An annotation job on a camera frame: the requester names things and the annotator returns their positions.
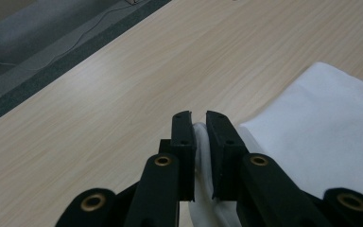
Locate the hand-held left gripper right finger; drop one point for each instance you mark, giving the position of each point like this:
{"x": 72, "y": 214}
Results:
{"x": 223, "y": 157}

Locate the white cartoon print T-shirt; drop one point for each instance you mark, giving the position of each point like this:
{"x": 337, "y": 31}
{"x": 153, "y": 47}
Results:
{"x": 312, "y": 126}

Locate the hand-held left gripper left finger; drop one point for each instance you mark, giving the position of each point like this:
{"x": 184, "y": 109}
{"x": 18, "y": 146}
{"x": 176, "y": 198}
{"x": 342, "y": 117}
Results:
{"x": 184, "y": 151}

